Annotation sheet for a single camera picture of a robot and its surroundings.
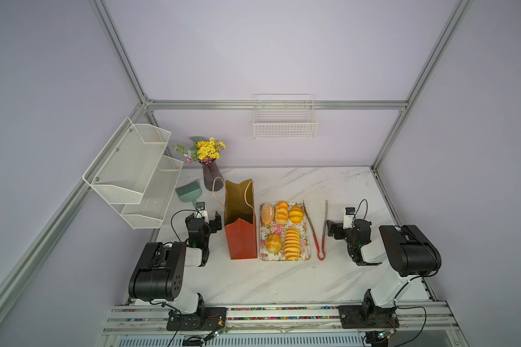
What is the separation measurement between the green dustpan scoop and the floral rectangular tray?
0.35m

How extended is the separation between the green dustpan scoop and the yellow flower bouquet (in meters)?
0.23

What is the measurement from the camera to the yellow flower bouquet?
0.91 meters

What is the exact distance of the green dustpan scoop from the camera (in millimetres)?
1096

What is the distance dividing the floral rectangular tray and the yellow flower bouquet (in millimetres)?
330

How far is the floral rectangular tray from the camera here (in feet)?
2.93
